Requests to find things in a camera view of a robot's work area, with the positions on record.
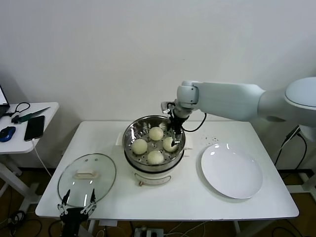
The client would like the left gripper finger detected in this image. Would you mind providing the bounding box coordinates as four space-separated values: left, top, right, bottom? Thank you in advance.
80 189 97 214
57 189 71 215

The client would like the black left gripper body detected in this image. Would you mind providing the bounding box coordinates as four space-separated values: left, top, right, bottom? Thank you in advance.
60 207 89 237

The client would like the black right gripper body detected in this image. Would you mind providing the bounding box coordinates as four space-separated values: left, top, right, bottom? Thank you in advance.
170 114 186 127

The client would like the white steamed baozi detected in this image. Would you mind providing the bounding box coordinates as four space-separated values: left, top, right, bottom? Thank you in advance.
149 127 164 141
147 150 164 165
162 137 179 153
131 139 148 156

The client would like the round glass pot lid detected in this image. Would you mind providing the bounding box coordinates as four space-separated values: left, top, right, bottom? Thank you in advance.
57 153 117 207

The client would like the stainless steel steamer basket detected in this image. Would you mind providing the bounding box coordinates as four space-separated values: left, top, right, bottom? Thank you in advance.
116 115 193 173

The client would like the white round plate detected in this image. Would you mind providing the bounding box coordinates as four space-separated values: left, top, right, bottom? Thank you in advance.
200 144 263 199

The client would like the floor power strip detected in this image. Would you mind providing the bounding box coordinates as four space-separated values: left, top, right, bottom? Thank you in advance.
134 227 163 237

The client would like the white side table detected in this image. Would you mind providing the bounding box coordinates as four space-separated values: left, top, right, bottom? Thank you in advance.
0 102 60 210

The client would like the black smartphone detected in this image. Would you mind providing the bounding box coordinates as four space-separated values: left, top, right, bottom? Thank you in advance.
24 115 46 142

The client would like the blue computer mouse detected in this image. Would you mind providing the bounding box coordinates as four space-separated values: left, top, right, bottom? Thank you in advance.
0 126 16 143

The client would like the green flat tool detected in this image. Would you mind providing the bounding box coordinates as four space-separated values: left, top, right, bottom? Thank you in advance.
11 107 51 124

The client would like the black laptop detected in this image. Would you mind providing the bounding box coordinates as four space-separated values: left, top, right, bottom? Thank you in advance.
0 83 11 118

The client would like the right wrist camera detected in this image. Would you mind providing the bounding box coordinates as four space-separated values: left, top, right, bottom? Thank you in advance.
160 100 176 114

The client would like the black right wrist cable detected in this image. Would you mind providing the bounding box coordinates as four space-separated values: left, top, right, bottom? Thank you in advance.
181 112 207 132

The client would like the white charging cable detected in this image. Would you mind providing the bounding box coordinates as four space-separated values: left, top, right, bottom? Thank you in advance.
32 139 52 177

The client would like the black floor cable bundle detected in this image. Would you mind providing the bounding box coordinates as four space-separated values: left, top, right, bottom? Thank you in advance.
7 209 42 237

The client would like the black looped cord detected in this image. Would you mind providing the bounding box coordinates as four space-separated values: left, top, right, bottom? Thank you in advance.
6 102 31 117

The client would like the white hanging cable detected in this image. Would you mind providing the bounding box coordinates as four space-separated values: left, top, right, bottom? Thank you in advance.
277 128 301 155

